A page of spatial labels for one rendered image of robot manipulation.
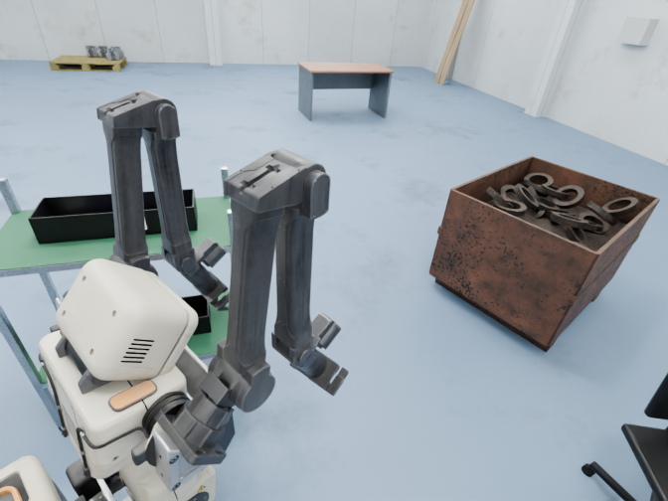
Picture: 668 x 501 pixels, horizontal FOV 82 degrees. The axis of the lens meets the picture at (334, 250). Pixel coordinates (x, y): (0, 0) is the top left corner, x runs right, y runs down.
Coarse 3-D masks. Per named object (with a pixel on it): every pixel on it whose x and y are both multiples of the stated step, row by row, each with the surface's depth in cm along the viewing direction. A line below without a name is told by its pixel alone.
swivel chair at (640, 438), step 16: (656, 400) 146; (656, 416) 148; (624, 432) 157; (640, 432) 155; (656, 432) 156; (640, 448) 150; (656, 448) 150; (592, 464) 179; (640, 464) 147; (656, 464) 145; (608, 480) 174; (656, 480) 140; (624, 496) 169; (656, 496) 138
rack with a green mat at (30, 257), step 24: (24, 216) 162; (216, 216) 173; (0, 240) 148; (24, 240) 149; (96, 240) 152; (192, 240) 156; (216, 240) 157; (0, 264) 136; (24, 264) 137; (48, 264) 138; (72, 264) 140; (48, 288) 187; (0, 312) 143; (216, 312) 207; (192, 336) 193; (216, 336) 194; (24, 360) 156; (48, 384) 167; (48, 408) 174
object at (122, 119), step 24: (144, 96) 79; (120, 120) 73; (144, 120) 76; (120, 144) 76; (120, 168) 78; (120, 192) 81; (120, 216) 83; (120, 240) 86; (144, 240) 89; (144, 264) 89
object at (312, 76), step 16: (304, 64) 619; (320, 64) 629; (336, 64) 639; (352, 64) 649; (368, 64) 660; (304, 80) 615; (320, 80) 652; (336, 80) 661; (352, 80) 670; (368, 80) 679; (384, 80) 643; (304, 96) 627; (384, 96) 651; (304, 112) 640; (384, 112) 659
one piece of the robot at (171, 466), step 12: (156, 432) 62; (156, 444) 62; (168, 444) 61; (156, 456) 64; (168, 456) 60; (180, 456) 62; (156, 468) 66; (168, 468) 62; (180, 468) 65; (192, 468) 67; (204, 468) 69; (168, 480) 63; (180, 480) 65
